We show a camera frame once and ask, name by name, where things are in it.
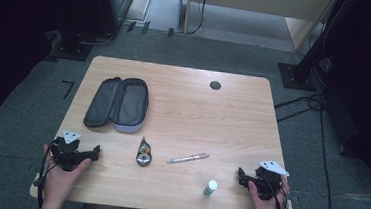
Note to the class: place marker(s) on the clear white pen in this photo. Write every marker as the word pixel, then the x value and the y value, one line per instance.
pixel 187 158

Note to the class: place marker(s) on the person's left hand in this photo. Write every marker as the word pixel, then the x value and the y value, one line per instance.
pixel 58 184

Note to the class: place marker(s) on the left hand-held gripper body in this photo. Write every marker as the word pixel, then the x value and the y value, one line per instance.
pixel 66 152

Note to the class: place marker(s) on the black stand with flat base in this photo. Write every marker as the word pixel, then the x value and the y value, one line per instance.
pixel 72 47

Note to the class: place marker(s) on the grey zip pencil case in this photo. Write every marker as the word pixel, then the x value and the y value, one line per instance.
pixel 130 103

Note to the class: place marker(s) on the black cabinet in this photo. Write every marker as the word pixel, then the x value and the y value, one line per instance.
pixel 112 5

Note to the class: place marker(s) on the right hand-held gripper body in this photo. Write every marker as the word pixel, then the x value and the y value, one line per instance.
pixel 269 184

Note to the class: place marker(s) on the black slanted stand with base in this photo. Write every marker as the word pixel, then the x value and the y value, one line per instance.
pixel 297 76

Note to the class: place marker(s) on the white green glue stick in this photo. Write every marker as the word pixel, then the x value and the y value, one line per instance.
pixel 211 187

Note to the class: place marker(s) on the black round table grommet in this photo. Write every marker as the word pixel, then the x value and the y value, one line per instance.
pixel 215 85

